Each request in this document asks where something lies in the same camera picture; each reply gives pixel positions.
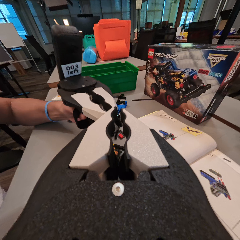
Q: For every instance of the blue round pouch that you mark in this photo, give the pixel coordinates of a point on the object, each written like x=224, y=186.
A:
x=90, y=55

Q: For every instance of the white yellow sticker sheet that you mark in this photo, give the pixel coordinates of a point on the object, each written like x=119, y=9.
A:
x=56, y=97

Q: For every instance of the blue lego piece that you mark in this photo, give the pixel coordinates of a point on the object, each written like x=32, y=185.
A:
x=122, y=106

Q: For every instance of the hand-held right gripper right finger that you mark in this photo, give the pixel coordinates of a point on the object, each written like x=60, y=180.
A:
x=146, y=150

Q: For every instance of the white hanging paper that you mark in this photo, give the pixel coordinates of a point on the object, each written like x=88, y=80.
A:
x=138, y=4

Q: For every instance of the small figure with white helmet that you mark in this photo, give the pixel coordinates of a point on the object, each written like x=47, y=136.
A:
x=136, y=33

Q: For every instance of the green plastic container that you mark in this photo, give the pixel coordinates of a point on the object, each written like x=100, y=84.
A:
x=89, y=40

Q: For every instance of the person's left forearm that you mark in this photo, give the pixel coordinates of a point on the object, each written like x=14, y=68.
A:
x=24, y=110

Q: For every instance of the flame printed black lego piece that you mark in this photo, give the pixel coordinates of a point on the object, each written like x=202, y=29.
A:
x=117, y=151

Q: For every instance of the black lego axle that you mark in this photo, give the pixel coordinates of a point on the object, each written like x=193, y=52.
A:
x=142, y=99

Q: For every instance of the black chair seat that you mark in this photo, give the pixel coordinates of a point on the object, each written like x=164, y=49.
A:
x=9, y=159

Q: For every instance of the brown wooden post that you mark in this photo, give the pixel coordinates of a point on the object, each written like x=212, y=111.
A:
x=180, y=13

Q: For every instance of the open instruction booklet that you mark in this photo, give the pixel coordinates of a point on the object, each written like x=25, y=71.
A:
x=187, y=146

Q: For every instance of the black monitor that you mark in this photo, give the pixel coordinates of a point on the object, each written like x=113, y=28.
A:
x=201, y=31
x=85, y=25

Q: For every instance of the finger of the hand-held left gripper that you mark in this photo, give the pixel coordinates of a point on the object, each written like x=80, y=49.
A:
x=88, y=106
x=106, y=95

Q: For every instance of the orange box-shaped bag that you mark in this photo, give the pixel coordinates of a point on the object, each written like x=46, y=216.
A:
x=112, y=37

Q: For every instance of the pile of small lego pieces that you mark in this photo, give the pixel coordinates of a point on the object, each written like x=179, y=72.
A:
x=120, y=102

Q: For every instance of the white easel board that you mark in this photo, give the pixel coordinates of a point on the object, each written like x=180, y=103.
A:
x=11, y=35

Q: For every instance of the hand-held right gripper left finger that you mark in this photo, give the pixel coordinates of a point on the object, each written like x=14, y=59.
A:
x=93, y=146

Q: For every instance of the green plastic bin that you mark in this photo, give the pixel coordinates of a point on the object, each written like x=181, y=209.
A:
x=123, y=86
x=112, y=73

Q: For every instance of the blue wristband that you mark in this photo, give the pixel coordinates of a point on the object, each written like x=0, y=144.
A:
x=46, y=110

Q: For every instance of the person's left hand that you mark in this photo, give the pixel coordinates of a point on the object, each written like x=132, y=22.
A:
x=61, y=112

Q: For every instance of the black diagonal pole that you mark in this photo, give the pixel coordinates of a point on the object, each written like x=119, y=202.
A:
x=228, y=20

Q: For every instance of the lego truck set box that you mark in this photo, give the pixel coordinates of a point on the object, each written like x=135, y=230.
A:
x=187, y=75

